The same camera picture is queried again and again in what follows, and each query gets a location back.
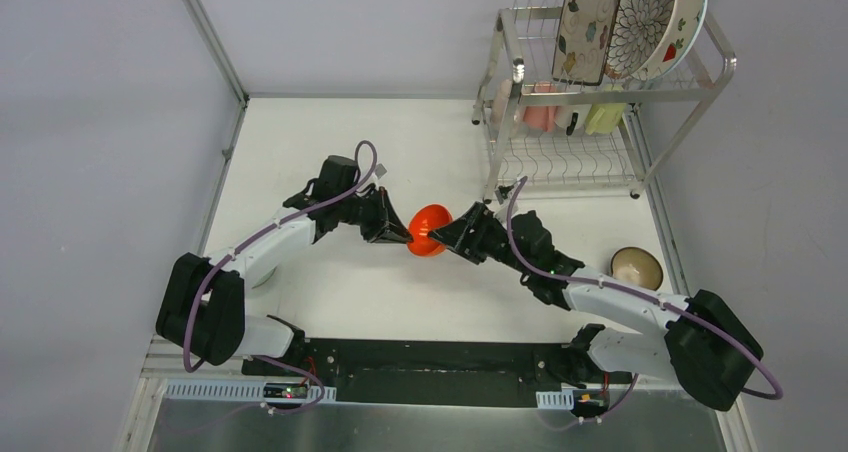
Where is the pale yellow mug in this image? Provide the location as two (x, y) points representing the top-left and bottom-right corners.
(584, 103), (628, 135)

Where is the steel two-tier dish rack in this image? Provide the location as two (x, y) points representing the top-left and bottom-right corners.
(471, 4), (737, 200)

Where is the beige cup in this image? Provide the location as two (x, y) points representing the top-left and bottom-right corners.
(489, 79), (512, 132)

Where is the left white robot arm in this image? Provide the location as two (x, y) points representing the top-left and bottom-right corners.
(155, 155), (413, 377)

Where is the orange bowl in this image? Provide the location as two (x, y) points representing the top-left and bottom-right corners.
(407, 204), (453, 257)

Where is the pink mug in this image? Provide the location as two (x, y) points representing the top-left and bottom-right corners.
(522, 82), (557, 133)

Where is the watermelon pattern round plate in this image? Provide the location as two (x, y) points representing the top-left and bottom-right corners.
(633, 0), (708, 82)

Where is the white mug black handle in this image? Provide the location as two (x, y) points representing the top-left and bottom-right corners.
(554, 104), (592, 137)

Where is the brown petal pattern plate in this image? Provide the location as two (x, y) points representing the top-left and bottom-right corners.
(605, 0), (675, 81)

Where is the square floral plate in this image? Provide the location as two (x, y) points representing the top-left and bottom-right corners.
(551, 0), (620, 86)

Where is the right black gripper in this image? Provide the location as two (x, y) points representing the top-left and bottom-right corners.
(427, 201), (533, 276)

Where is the mint green bowl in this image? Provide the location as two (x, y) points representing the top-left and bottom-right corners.
(252, 268), (276, 289)

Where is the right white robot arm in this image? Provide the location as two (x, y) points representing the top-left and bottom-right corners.
(427, 202), (763, 411)

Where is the brown dish under right arm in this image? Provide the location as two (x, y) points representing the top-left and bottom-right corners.
(610, 247), (664, 291)

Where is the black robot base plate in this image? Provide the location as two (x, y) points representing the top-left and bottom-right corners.
(279, 338), (632, 408)

